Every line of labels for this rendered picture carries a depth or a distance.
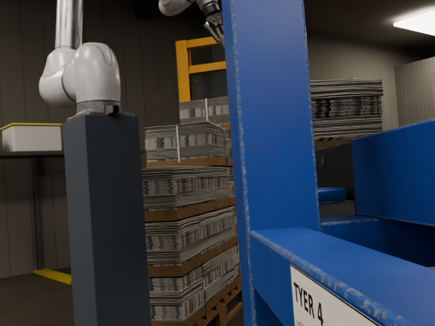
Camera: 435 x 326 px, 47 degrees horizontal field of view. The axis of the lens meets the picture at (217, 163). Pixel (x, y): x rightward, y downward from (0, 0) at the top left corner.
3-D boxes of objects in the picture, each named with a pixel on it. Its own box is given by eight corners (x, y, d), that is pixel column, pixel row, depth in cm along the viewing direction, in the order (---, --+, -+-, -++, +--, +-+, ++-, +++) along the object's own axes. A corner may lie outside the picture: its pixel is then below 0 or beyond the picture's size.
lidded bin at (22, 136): (50, 154, 471) (48, 128, 472) (64, 151, 443) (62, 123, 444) (1, 155, 444) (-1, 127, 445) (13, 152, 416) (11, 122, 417)
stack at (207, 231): (101, 367, 214) (90, 171, 216) (191, 299, 326) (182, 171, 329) (188, 370, 203) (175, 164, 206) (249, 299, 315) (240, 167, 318)
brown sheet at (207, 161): (145, 170, 271) (145, 162, 271) (164, 170, 299) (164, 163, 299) (213, 165, 262) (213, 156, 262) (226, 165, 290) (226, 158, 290)
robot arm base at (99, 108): (90, 114, 164) (89, 96, 164) (65, 123, 182) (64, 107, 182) (140, 115, 175) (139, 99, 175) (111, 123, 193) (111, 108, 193)
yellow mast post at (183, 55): (191, 282, 382) (175, 41, 388) (195, 279, 390) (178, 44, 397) (202, 282, 379) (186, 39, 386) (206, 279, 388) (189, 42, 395)
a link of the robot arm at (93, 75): (92, 98, 169) (89, 33, 170) (63, 107, 181) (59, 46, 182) (131, 102, 181) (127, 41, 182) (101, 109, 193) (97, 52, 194)
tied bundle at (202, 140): (145, 171, 271) (143, 129, 272) (164, 171, 299) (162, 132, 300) (213, 166, 262) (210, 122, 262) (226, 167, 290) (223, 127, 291)
